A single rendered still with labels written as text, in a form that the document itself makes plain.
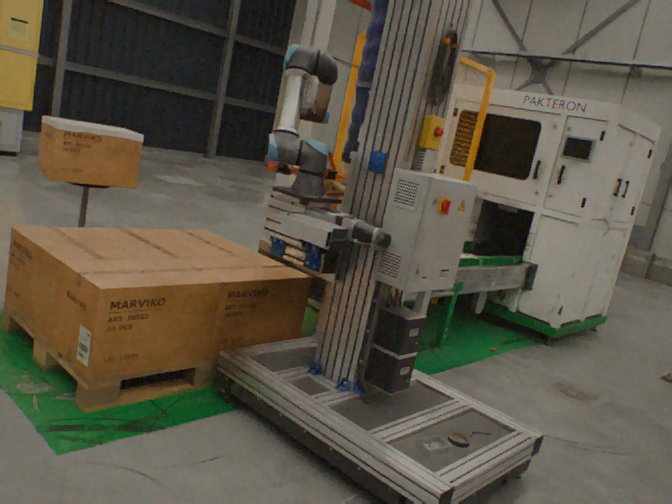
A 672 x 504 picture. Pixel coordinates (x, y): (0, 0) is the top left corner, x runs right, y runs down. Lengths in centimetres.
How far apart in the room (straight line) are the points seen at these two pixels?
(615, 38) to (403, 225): 1011
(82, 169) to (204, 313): 201
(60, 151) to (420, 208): 283
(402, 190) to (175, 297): 109
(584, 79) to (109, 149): 942
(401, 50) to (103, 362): 178
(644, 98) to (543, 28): 244
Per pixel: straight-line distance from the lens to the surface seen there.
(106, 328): 262
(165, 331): 277
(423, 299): 355
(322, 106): 299
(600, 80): 1215
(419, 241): 238
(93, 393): 272
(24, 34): 1021
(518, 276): 504
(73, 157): 454
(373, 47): 355
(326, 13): 461
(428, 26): 256
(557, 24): 1276
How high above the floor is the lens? 132
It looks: 12 degrees down
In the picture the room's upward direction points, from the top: 12 degrees clockwise
